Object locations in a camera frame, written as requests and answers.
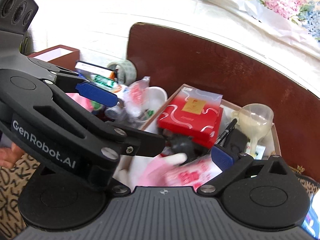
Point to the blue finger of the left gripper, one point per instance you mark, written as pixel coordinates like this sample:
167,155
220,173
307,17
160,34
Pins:
97,94

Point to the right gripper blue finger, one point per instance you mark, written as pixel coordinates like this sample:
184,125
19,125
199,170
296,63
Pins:
222,157

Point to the translucent plastic funnel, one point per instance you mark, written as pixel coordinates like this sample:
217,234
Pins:
255,120

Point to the pink white rubber glove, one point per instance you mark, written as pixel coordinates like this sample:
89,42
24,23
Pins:
162,171

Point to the red gift box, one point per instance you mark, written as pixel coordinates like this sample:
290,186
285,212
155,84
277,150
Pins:
194,113

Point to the person's left hand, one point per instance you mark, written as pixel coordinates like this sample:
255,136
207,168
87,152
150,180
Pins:
10,155

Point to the black pen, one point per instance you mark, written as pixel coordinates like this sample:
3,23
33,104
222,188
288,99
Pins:
227,130

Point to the black pouch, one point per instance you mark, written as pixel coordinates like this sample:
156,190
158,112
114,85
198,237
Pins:
236,142

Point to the white black carton box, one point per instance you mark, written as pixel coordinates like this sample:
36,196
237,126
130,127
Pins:
88,70

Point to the tape roll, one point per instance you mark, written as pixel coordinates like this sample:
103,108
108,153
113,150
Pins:
125,71

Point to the brown shoe box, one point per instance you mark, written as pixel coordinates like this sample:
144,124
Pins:
59,55

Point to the red white snack packet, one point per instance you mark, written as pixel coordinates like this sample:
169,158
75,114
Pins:
136,97

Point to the open cardboard box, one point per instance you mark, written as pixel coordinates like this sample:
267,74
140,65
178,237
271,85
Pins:
269,141

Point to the dark wooden headboard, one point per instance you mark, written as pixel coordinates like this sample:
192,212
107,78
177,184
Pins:
171,57

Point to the blue tissue packet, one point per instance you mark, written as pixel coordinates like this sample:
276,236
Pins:
312,219

